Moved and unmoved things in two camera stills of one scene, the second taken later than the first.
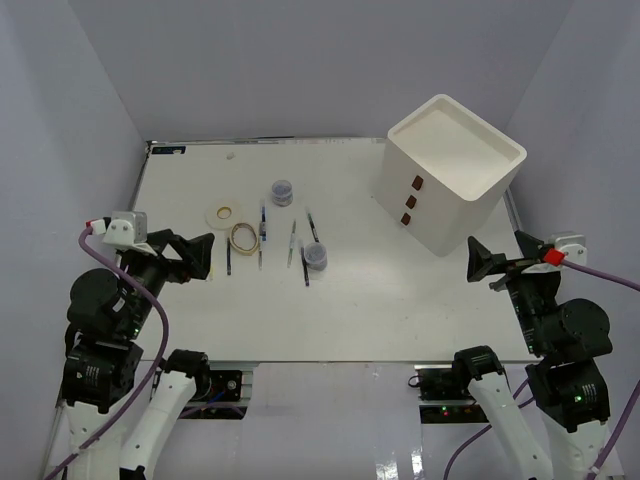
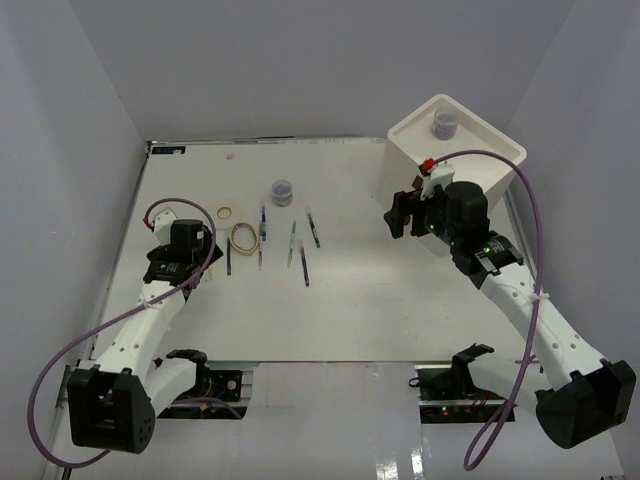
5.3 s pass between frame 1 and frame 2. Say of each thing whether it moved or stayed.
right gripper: moved
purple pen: stayed
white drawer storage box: stayed
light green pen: stayed
